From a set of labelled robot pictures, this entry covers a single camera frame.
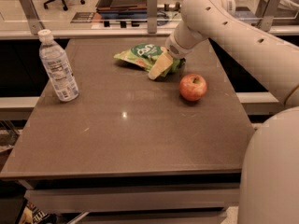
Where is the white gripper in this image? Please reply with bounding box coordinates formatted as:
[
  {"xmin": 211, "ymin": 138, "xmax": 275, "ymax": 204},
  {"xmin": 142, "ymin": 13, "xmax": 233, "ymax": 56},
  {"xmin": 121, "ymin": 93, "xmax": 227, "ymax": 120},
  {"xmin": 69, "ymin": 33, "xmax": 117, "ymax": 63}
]
[{"xmin": 148, "ymin": 33, "xmax": 194, "ymax": 80}]

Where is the green rice chip bag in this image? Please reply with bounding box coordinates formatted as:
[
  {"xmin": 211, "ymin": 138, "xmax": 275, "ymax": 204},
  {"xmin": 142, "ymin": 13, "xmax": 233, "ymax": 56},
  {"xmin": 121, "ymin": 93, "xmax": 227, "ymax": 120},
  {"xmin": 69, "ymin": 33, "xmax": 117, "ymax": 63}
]
[{"xmin": 114, "ymin": 43, "xmax": 185, "ymax": 78}]

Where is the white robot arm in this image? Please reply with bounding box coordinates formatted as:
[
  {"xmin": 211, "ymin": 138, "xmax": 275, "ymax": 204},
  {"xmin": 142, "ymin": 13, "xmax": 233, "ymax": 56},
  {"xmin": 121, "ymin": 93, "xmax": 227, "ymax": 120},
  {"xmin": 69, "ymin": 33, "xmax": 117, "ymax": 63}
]
[{"xmin": 149, "ymin": 0, "xmax": 299, "ymax": 224}]

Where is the red apple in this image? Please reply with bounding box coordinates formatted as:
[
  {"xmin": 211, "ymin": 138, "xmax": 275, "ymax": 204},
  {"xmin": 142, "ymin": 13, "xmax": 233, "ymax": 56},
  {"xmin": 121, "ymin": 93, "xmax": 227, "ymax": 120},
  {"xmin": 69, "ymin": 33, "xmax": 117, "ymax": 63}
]
[{"xmin": 179, "ymin": 74, "xmax": 207, "ymax": 102}]

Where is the grey tray bin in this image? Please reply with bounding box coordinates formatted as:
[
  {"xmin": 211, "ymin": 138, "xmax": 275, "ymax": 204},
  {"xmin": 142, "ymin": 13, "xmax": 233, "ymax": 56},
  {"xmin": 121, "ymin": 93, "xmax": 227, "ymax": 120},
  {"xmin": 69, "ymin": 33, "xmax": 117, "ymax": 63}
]
[{"xmin": 95, "ymin": 0, "xmax": 147, "ymax": 12}]

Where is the clear plastic water bottle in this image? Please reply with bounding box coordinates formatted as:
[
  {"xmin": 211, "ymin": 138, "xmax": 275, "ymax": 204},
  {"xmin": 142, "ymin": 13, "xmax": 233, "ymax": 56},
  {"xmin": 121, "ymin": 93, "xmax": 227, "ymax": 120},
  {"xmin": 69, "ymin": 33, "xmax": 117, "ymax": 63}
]
[{"xmin": 37, "ymin": 29, "xmax": 79, "ymax": 102}]

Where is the magazine under table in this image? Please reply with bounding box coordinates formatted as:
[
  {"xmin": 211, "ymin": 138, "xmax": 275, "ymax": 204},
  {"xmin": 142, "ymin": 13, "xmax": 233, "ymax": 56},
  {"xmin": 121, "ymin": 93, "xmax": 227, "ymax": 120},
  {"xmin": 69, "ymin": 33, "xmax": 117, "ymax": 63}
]
[{"xmin": 16, "ymin": 202, "xmax": 57, "ymax": 224}]

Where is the middle metal bracket post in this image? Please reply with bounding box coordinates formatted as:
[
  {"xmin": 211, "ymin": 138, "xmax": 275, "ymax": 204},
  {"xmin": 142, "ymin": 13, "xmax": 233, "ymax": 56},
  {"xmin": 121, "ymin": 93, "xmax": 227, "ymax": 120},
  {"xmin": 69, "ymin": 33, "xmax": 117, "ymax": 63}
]
[{"xmin": 147, "ymin": 0, "xmax": 157, "ymax": 34}]

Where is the metal bracket post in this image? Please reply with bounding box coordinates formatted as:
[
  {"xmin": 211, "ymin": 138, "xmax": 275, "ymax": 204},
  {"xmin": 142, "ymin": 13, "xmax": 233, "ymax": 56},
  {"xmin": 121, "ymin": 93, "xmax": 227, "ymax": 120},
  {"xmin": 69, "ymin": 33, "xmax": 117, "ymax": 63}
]
[
  {"xmin": 257, "ymin": 0, "xmax": 280, "ymax": 32},
  {"xmin": 147, "ymin": 0, "xmax": 157, "ymax": 34},
  {"xmin": 19, "ymin": 0, "xmax": 45, "ymax": 35}
]

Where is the right metal bracket post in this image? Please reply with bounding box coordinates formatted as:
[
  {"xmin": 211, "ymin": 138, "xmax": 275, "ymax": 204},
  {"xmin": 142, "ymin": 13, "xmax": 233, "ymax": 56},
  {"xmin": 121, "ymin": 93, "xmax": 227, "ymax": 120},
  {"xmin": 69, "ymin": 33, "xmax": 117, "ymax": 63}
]
[{"xmin": 257, "ymin": 0, "xmax": 280, "ymax": 32}]

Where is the left metal bracket post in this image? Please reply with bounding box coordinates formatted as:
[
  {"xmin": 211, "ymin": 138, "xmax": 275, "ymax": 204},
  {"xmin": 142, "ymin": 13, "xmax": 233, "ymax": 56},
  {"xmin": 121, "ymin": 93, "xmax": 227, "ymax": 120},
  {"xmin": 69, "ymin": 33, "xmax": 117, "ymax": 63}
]
[{"xmin": 19, "ymin": 0, "xmax": 45, "ymax": 35}]

